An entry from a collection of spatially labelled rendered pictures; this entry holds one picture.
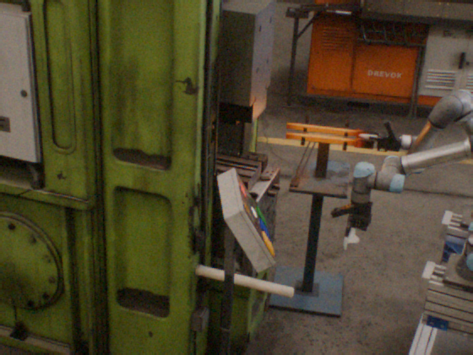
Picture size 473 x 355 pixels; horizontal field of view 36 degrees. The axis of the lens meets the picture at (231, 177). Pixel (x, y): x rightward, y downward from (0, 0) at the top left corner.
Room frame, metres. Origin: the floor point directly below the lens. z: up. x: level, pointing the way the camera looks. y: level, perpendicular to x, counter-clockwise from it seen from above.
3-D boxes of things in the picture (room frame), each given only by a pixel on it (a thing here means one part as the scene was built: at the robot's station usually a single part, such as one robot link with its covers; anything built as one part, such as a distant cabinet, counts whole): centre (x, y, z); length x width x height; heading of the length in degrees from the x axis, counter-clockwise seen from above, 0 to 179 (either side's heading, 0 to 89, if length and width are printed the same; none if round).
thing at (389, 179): (2.55, -0.62, 1.23); 0.11 x 0.11 x 0.08; 76
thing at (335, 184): (3.48, -0.47, 0.75); 0.40 x 0.30 x 0.02; 171
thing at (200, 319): (2.73, 0.11, 0.36); 0.09 x 0.07 x 0.12; 162
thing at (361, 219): (2.55, -0.52, 1.07); 0.09 x 0.08 x 0.12; 68
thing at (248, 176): (3.10, 0.09, 0.96); 0.42 x 0.20 x 0.09; 72
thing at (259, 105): (3.10, 0.09, 1.32); 0.42 x 0.20 x 0.10; 72
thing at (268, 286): (2.68, -0.09, 0.62); 0.44 x 0.05 x 0.05; 72
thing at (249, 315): (3.16, 0.08, 0.23); 0.55 x 0.37 x 0.47; 72
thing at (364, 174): (2.55, -0.52, 1.23); 0.09 x 0.08 x 0.11; 76
